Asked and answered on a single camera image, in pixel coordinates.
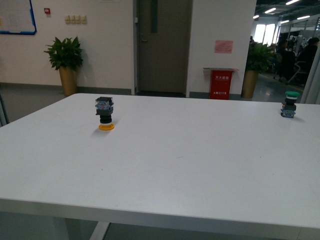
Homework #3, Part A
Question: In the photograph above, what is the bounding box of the green push button switch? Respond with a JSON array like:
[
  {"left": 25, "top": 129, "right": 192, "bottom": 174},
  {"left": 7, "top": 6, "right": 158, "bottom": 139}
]
[{"left": 280, "top": 91, "right": 300, "bottom": 118}]

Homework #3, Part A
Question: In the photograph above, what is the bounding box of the potted plant gold vase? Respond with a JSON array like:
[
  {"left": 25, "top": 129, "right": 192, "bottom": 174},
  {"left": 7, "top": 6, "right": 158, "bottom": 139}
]
[
  {"left": 44, "top": 36, "right": 83, "bottom": 97},
  {"left": 241, "top": 42, "right": 273, "bottom": 99}
]

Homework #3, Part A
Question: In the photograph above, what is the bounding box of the grey door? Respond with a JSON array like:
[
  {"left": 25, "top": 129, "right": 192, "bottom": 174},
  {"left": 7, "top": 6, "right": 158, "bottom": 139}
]
[{"left": 137, "top": 0, "right": 193, "bottom": 97}]

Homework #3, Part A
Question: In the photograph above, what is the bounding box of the red fire alarm box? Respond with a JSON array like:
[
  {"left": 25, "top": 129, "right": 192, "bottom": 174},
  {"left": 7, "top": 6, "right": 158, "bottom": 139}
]
[{"left": 44, "top": 8, "right": 51, "bottom": 15}]

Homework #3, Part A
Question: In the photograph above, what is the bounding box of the red fire extinguisher cabinet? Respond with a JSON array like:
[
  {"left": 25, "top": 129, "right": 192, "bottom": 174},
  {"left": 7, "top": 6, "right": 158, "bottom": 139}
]
[{"left": 203, "top": 67, "right": 238, "bottom": 100}]

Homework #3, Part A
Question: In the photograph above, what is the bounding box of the blue framed notice board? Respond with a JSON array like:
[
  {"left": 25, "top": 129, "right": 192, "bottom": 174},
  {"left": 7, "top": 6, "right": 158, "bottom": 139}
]
[{"left": 0, "top": 0, "right": 37, "bottom": 36}]

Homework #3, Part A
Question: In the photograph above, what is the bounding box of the left potted plant gold vase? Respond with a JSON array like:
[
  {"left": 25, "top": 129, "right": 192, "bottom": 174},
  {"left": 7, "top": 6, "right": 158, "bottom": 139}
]
[{"left": 44, "top": 36, "right": 83, "bottom": 97}]

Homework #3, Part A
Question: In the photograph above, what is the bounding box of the yellow push button switch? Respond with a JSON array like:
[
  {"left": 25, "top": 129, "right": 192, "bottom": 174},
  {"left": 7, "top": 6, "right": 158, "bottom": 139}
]
[{"left": 95, "top": 96, "right": 115, "bottom": 131}]

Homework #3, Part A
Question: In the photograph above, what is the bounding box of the pink paper notice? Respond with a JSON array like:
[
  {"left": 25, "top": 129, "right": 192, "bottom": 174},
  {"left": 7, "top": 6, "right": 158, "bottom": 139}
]
[{"left": 214, "top": 40, "right": 234, "bottom": 54}]

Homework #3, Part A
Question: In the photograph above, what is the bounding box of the beige wall switch row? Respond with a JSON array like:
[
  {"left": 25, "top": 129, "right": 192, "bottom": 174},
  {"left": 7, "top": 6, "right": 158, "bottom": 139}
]
[{"left": 64, "top": 15, "right": 87, "bottom": 25}]

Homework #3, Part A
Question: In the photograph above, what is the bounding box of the white table leg frame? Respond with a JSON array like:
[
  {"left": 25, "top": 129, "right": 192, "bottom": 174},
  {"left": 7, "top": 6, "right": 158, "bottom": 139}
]
[{"left": 53, "top": 216, "right": 111, "bottom": 240}]

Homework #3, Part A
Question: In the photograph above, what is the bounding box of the seated person in black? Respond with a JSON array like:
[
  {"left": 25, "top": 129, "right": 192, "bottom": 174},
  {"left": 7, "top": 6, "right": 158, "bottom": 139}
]
[{"left": 296, "top": 37, "right": 320, "bottom": 86}]

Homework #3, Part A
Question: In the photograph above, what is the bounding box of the right potted plant gold vase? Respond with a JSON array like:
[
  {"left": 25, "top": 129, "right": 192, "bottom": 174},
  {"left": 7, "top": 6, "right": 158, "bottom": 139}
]
[{"left": 241, "top": 42, "right": 273, "bottom": 99}]

